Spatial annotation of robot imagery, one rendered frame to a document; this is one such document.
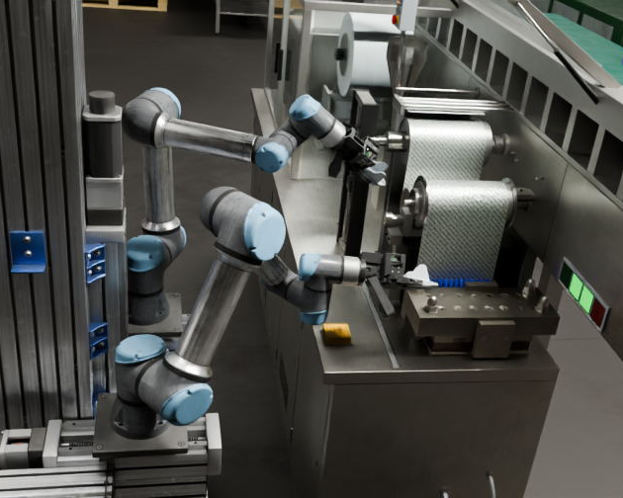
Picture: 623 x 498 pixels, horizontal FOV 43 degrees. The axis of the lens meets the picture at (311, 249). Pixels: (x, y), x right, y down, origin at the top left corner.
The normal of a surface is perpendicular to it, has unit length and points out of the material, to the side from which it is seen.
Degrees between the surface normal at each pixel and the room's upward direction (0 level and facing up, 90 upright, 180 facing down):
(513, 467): 90
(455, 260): 90
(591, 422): 0
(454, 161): 92
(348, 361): 0
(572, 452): 0
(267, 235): 83
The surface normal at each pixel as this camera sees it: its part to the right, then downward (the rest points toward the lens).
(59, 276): 0.17, 0.47
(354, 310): 0.09, -0.88
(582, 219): -0.99, -0.01
